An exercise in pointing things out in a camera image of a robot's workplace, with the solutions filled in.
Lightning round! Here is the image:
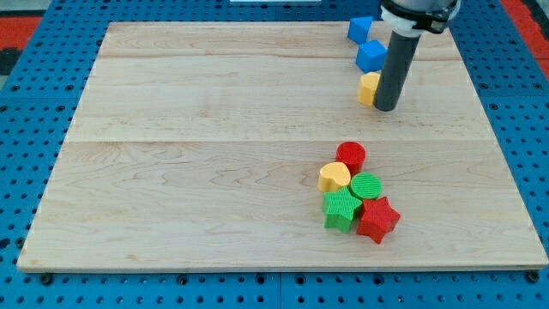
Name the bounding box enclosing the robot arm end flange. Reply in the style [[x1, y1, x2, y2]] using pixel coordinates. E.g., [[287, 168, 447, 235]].
[[380, 0, 462, 38]]

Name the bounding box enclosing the yellow heart block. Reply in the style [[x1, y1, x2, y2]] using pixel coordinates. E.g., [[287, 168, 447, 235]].
[[317, 162, 351, 192]]

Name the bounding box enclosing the red cylinder block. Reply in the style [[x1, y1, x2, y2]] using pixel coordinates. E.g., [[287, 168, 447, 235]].
[[335, 142, 366, 176]]

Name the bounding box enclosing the light wooden board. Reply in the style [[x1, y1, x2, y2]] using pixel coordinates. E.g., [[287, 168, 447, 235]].
[[17, 22, 548, 273]]

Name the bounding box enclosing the green star block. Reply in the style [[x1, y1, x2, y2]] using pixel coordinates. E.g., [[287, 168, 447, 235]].
[[322, 187, 363, 233]]

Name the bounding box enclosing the green cylinder block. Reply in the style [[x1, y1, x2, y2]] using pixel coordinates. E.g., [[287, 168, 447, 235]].
[[349, 173, 383, 199]]

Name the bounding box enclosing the yellow hexagon block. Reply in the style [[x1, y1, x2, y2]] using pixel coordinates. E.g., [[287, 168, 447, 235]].
[[357, 72, 381, 106]]

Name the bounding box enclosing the red star block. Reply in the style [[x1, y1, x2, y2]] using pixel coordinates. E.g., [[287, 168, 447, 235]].
[[356, 197, 401, 245]]

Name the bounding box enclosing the blue cube block lower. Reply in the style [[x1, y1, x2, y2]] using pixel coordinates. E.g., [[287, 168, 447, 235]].
[[355, 40, 387, 73]]

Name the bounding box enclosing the blue cube block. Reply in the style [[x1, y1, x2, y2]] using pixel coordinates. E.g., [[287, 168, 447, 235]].
[[347, 16, 374, 45], [355, 40, 387, 73]]

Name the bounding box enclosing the blue cube block upper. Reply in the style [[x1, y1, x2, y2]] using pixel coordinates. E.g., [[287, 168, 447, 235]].
[[347, 16, 374, 45]]

